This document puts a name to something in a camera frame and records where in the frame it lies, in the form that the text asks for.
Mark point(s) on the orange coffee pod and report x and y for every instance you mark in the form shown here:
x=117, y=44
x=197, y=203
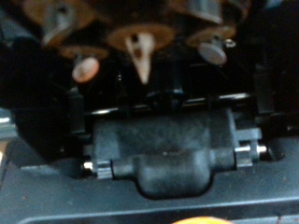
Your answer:
x=202, y=221

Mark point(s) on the black Keurig coffee machine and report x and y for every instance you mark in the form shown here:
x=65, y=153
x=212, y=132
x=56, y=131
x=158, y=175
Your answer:
x=162, y=140

